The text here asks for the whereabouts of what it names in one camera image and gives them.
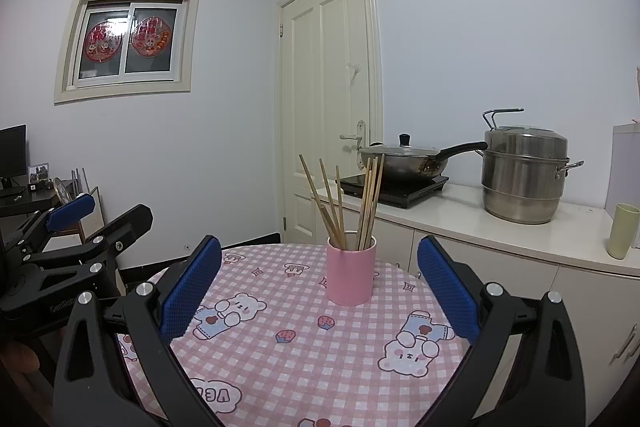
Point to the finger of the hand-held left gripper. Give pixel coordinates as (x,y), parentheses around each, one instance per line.
(130,219)
(72,211)

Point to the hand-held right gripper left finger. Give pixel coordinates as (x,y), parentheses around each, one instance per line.
(192,287)

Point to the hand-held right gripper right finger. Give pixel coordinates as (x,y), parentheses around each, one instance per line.
(447,287)

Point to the pink cup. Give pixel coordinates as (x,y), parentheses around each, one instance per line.
(350,277)

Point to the bundle of wooden chopsticks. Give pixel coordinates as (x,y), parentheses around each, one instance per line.
(367,207)

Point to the person's left hand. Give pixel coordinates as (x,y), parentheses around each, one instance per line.
(20,357)

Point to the wooden side cabinet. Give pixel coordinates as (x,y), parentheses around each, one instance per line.
(92,217)

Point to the decorative plate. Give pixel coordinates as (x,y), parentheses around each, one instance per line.
(62,191)

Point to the grey metal rods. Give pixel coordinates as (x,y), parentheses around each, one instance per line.
(76,182)

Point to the dark wooden desk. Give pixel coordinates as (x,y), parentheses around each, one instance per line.
(20,202)

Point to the black monitor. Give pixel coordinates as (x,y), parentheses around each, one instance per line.
(12,152)

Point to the black induction cooker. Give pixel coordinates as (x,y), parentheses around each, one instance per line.
(405,194)

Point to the white kitchen cabinet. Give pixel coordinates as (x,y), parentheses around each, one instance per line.
(550,307)

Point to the stainless steel steamer pot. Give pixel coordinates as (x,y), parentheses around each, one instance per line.
(520,187)

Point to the pink checked tablecloth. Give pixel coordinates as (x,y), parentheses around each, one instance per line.
(300,357)

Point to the glass wok lid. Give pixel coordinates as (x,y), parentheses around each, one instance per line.
(404,139)

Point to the cream framed window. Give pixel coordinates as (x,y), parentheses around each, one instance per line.
(150,62)

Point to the pale green cup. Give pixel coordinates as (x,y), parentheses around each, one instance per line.
(622,232)

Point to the cream panel door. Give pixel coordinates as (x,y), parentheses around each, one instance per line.
(300,107)

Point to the white door hook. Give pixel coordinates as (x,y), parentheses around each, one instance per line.
(354,71)

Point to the small photo frame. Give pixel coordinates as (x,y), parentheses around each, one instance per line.
(39,173)

